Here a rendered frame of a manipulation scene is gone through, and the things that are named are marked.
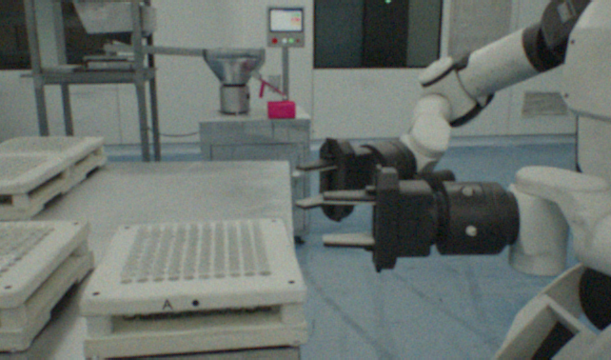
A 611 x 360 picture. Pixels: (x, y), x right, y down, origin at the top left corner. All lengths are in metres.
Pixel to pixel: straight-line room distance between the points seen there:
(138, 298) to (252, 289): 0.12
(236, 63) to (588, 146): 2.56
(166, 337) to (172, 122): 5.41
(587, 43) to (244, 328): 0.60
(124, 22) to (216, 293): 3.42
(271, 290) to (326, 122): 5.47
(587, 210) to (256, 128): 2.62
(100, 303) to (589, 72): 0.70
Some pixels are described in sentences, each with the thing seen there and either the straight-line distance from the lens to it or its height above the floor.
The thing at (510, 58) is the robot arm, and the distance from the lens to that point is 1.10.
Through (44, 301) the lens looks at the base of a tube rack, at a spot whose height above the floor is 0.91.
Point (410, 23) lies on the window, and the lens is 6.20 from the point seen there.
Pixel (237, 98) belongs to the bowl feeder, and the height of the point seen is 0.85.
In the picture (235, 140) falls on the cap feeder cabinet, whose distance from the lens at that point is 3.14.
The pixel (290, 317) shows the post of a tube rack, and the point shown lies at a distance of 0.65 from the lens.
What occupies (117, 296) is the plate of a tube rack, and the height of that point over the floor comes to 0.96.
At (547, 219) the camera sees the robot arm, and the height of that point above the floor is 1.03.
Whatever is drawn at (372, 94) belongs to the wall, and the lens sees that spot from 6.13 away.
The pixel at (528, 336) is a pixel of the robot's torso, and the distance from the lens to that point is 0.98.
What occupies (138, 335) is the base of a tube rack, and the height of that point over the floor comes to 0.91.
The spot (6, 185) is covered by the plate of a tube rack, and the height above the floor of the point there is 0.96.
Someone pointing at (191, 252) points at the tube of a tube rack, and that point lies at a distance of 0.71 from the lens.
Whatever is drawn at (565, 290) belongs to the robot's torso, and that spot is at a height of 0.83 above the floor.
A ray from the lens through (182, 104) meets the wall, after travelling 5.97.
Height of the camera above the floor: 1.23
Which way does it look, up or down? 15 degrees down
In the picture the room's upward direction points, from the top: straight up
